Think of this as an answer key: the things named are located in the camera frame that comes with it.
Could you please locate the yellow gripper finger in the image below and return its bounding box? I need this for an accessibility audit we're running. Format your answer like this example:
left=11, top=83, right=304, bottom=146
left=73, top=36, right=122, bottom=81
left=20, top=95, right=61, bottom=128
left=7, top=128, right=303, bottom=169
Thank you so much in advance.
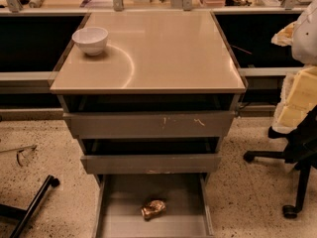
left=271, top=22, right=295, bottom=47
left=277, top=66, right=317, bottom=128

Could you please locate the crushed orange can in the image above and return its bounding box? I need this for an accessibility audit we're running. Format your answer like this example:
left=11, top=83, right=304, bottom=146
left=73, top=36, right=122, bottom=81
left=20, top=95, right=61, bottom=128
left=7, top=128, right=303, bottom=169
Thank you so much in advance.
left=141, top=199, right=166, bottom=221

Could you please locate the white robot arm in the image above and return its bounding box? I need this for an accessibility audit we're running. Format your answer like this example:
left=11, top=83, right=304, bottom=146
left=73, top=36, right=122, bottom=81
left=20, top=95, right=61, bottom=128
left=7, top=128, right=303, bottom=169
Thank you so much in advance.
left=271, top=0, right=317, bottom=133

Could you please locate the grey drawer cabinet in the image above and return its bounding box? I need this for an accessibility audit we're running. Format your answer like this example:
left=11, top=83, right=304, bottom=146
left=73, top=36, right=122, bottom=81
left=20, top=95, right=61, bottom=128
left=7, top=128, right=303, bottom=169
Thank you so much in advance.
left=49, top=10, right=248, bottom=238

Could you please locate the grey middle drawer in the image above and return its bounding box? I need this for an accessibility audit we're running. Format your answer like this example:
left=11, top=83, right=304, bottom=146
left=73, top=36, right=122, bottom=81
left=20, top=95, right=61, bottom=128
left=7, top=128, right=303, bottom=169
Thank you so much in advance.
left=80, top=138, right=221, bottom=175

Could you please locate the grey drawer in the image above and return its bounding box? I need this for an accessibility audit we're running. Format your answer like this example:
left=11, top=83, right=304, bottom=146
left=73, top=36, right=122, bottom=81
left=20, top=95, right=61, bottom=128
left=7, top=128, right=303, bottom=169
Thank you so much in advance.
left=80, top=138, right=221, bottom=175
left=92, top=174, right=214, bottom=238
left=62, top=94, right=237, bottom=140

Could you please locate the grey top drawer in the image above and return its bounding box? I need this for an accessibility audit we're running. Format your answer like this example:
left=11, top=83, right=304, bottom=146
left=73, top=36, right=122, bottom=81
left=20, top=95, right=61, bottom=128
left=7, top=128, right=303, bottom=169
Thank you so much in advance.
left=62, top=94, right=237, bottom=140

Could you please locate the grey bottom drawer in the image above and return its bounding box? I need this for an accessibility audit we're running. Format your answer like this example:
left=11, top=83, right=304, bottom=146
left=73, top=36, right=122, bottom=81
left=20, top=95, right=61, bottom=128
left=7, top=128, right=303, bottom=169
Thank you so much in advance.
left=92, top=174, right=214, bottom=238

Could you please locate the black office chair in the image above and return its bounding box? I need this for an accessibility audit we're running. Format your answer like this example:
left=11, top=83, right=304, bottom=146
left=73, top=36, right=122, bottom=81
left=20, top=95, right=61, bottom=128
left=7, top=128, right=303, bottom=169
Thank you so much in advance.
left=243, top=106, right=317, bottom=219

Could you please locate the white ceramic bowl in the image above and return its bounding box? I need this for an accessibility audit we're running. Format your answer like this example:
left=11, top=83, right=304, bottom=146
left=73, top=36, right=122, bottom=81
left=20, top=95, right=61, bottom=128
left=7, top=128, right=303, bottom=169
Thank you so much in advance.
left=72, top=27, right=109, bottom=56

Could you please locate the black chair leg left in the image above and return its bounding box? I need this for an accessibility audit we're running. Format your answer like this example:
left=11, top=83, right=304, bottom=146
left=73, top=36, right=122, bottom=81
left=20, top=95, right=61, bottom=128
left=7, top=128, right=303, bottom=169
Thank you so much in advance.
left=0, top=175, right=59, bottom=238

